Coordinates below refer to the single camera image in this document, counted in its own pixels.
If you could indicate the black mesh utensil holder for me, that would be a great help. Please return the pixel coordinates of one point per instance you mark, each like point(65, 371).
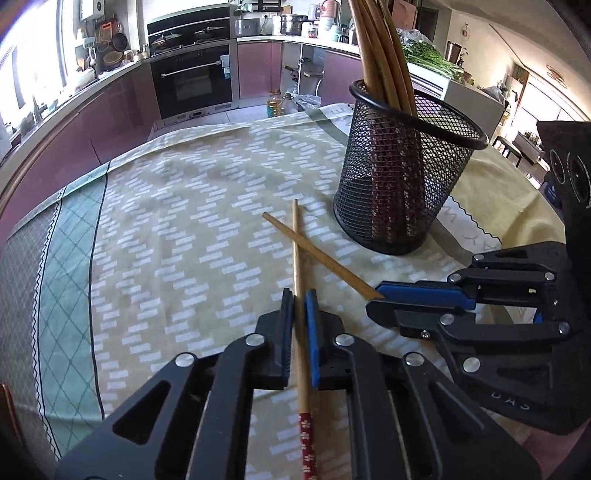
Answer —
point(399, 169)

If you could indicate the black built-in oven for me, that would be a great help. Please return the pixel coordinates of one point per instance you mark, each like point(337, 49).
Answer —
point(193, 81)

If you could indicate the black range hood stove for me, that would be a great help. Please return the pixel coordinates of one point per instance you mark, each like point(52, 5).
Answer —
point(185, 29)

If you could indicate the patterned tablecloth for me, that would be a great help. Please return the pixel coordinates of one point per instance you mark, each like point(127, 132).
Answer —
point(110, 273)

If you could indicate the brown phone on table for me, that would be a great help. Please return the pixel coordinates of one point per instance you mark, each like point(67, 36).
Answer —
point(8, 413)

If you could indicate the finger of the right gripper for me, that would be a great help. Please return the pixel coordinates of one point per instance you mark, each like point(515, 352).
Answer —
point(427, 293)
point(412, 321)

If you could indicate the green leafy vegetables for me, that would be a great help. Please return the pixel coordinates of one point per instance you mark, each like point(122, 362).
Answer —
point(423, 54)

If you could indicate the steel cooking pot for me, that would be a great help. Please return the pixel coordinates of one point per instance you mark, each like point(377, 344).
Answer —
point(292, 24)

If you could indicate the bamboo chopstick red end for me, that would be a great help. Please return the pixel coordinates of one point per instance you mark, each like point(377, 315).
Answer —
point(376, 47)
point(302, 373)
point(386, 57)
point(370, 67)
point(406, 91)
point(354, 281)

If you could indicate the cooking oil bottle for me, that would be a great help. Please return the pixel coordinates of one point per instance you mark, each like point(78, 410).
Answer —
point(273, 104)

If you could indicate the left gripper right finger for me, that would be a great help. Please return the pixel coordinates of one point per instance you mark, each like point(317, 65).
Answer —
point(328, 363)

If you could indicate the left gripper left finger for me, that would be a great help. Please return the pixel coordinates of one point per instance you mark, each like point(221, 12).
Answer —
point(272, 363)

